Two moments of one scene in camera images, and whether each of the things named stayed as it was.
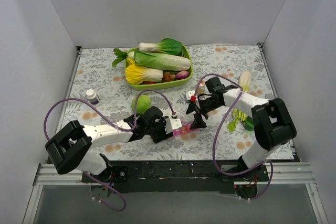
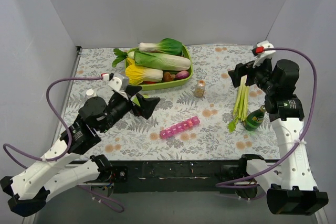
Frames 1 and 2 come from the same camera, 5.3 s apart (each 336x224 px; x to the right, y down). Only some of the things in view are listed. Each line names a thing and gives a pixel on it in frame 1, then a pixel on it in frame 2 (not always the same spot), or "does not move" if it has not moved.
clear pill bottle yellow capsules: [201, 88] does not move
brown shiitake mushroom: [168, 77] does not move
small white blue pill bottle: [92, 96] does not move
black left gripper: [163, 130] to [134, 100]
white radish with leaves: [121, 56] does not move
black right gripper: [200, 109] to [248, 71]
